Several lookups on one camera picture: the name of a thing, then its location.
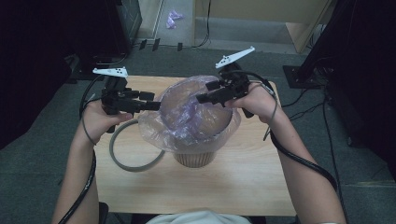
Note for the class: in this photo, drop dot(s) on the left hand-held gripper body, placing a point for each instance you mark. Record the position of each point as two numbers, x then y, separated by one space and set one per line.
120 99

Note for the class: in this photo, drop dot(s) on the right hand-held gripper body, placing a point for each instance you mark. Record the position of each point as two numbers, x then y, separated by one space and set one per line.
235 84

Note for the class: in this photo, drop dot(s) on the purple plastic bag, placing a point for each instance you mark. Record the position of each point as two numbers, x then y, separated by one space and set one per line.
183 124

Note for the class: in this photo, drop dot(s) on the brown ribbed plastic trash bin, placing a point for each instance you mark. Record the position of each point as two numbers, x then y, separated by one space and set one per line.
194 159

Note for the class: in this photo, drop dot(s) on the person's right hand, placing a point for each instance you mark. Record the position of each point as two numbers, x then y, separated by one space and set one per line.
260 102

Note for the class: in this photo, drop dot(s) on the person's left hand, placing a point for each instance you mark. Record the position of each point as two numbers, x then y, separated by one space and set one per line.
99 124

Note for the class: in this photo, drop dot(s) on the black tape strip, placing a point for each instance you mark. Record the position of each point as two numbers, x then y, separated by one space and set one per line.
179 47
142 44
156 44

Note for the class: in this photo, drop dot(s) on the black stand base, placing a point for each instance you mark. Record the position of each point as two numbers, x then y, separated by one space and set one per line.
84 62

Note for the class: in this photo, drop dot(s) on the black metal stand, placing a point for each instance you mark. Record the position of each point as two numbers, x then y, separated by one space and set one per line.
292 77

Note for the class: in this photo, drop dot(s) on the black computer case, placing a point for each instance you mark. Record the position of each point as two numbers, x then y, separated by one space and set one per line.
124 25

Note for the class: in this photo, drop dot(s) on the small crumpled purple plastic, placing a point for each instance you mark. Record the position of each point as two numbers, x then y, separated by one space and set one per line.
173 18

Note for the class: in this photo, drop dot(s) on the light wooden cabinet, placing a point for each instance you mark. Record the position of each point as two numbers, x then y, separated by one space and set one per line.
264 9

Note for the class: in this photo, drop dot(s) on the black curtain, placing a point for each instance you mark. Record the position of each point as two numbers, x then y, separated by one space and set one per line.
31 62

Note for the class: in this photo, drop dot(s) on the black chair armrest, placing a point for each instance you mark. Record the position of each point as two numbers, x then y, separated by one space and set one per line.
104 214

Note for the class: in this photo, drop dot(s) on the person's white shirt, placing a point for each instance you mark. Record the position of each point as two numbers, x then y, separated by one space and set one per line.
199 218

